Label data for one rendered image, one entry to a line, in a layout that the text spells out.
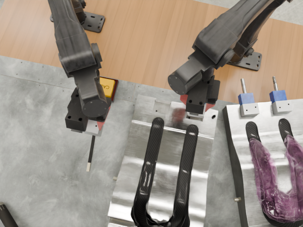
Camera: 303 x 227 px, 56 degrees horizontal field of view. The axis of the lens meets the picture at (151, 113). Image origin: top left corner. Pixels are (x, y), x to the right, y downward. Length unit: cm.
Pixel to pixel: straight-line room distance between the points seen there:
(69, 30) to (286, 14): 189
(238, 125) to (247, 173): 16
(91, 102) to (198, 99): 25
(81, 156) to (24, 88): 32
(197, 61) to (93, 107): 25
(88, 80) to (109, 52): 45
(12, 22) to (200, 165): 87
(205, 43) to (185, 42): 46
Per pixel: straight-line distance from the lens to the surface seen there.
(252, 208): 93
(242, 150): 93
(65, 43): 64
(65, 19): 66
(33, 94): 108
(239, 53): 97
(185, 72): 63
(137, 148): 87
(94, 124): 82
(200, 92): 70
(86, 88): 62
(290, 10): 237
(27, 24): 121
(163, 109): 92
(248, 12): 67
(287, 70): 115
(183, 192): 85
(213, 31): 64
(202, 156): 88
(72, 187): 98
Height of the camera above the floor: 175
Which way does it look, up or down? 75 degrees down
